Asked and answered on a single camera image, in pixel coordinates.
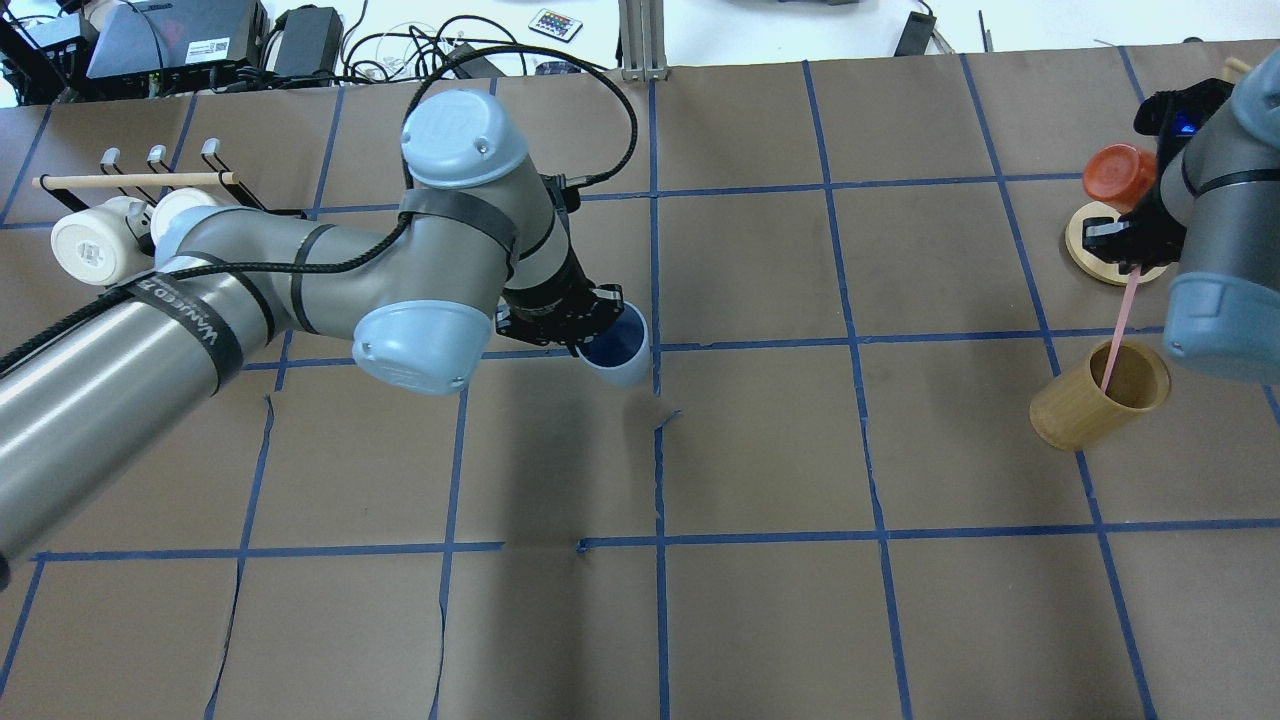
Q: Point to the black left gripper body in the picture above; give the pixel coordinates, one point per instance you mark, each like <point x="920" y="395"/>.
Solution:
<point x="549" y="292"/>

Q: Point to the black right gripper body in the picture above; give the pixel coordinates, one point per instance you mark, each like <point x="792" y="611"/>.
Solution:
<point x="1143" y="227"/>

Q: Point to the light blue plastic cup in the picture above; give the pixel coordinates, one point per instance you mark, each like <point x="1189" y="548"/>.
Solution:
<point x="622" y="355"/>

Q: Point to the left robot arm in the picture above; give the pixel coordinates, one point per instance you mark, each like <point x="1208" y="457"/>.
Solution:
<point x="481" y="246"/>

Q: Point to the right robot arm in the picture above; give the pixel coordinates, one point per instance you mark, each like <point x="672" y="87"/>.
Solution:
<point x="1213" y="209"/>

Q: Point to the wooden cup tree stand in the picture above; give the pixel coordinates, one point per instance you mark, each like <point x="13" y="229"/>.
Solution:
<point x="1234" y="70"/>

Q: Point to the orange cup on stand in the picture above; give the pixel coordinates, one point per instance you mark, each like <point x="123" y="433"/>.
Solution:
<point x="1120" y="175"/>

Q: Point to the bamboo cylinder holder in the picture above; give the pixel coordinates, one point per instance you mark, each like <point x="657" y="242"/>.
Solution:
<point x="1099" y="395"/>

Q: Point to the black power adapter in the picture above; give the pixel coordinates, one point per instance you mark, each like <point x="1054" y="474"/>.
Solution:
<point x="466" y="64"/>

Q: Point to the small remote control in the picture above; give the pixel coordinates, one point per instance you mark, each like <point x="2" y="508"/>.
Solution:
<point x="560" y="27"/>

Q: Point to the black power brick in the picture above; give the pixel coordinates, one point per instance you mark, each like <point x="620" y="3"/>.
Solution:
<point x="307" y="42"/>

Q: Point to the white mug inner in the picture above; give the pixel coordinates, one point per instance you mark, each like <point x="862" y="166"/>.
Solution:
<point x="168" y="209"/>

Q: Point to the white mug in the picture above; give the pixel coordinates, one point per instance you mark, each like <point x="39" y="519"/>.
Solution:
<point x="106" y="244"/>
<point x="168" y="209"/>

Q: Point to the black electronics box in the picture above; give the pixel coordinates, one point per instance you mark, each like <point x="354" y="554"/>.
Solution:
<point x="154" y="48"/>

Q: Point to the white mug outer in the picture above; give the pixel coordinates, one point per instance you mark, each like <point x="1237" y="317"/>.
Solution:
<point x="106" y="244"/>

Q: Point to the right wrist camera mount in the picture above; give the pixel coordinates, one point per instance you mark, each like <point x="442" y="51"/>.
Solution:
<point x="1173" y="117"/>

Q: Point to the aluminium frame post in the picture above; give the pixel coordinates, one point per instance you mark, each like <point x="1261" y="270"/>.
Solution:
<point x="643" y="40"/>

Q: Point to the black wire mug rack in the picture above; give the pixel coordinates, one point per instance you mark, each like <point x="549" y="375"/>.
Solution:
<point x="158" y="181"/>

